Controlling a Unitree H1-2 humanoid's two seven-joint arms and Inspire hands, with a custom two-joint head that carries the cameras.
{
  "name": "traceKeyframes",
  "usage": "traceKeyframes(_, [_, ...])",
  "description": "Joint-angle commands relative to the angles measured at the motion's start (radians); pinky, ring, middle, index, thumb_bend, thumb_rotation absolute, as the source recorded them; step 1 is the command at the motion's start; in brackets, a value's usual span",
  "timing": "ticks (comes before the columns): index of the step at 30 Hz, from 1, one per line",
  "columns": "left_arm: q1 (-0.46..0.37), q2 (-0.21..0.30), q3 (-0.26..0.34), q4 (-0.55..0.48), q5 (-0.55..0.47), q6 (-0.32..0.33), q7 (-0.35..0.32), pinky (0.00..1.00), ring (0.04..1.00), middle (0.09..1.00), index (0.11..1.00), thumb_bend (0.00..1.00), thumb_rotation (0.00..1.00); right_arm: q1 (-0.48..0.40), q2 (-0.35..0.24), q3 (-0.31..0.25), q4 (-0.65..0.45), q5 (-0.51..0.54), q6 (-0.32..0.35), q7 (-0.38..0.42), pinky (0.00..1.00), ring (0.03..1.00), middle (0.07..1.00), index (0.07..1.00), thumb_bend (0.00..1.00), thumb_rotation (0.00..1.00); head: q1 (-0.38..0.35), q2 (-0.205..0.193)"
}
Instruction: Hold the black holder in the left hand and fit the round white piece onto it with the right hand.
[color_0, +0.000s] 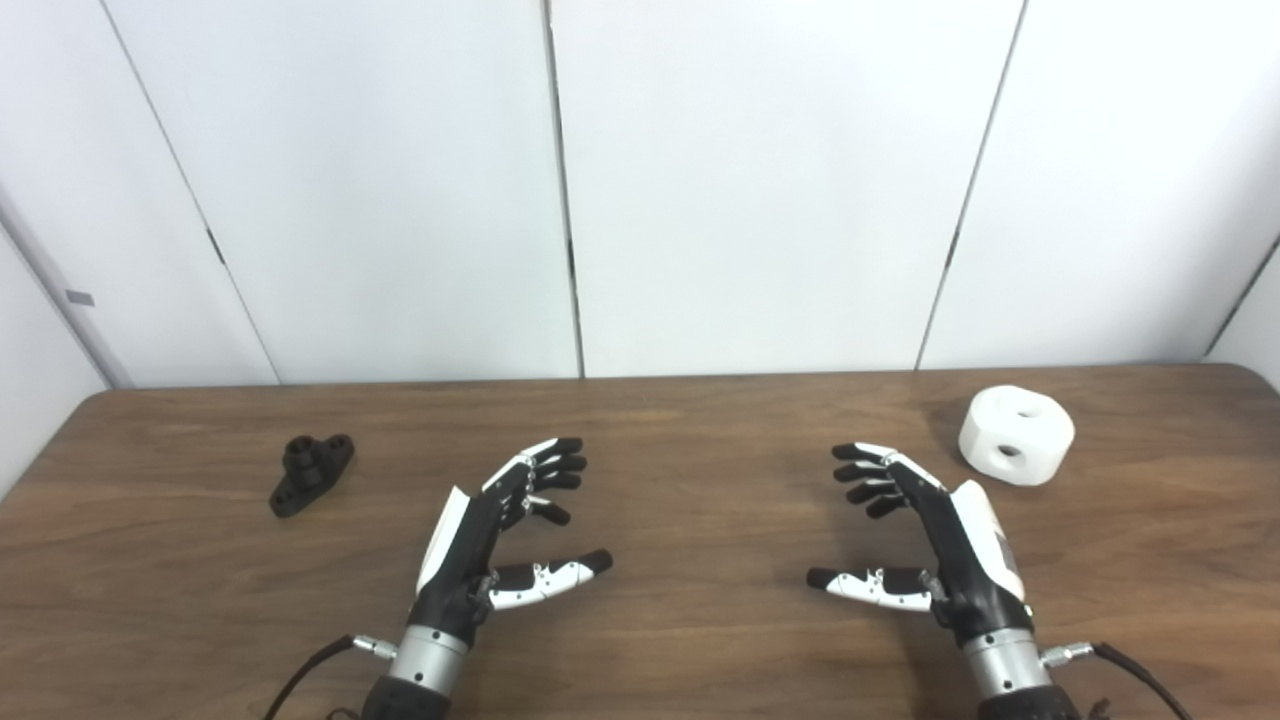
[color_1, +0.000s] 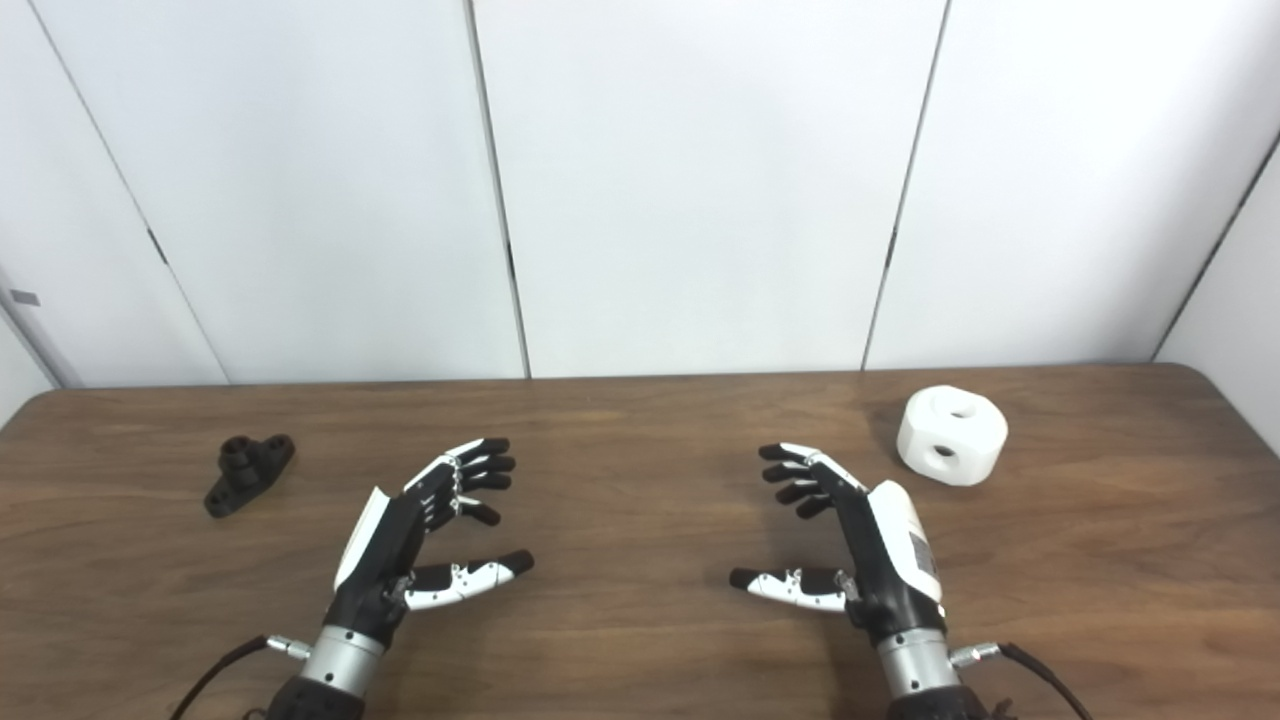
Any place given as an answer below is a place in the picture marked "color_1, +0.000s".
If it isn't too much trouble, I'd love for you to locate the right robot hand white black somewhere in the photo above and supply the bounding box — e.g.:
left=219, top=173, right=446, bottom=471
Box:
left=729, top=443, right=947, bottom=645

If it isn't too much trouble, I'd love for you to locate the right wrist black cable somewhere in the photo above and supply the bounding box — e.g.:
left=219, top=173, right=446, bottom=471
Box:
left=950, top=640, right=1096, bottom=720

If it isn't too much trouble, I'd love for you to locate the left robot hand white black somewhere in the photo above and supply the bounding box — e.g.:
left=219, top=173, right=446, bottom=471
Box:
left=325, top=437, right=535, bottom=647

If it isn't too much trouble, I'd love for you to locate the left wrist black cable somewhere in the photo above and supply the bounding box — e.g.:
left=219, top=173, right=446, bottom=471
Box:
left=170, top=634, right=312, bottom=720

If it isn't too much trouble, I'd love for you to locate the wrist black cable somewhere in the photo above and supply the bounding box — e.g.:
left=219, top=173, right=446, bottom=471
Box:
left=950, top=640, right=1096, bottom=720
left=170, top=634, right=312, bottom=720

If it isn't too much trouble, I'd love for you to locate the black flanged holder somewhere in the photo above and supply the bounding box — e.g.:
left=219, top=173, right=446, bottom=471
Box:
left=204, top=433, right=297, bottom=519

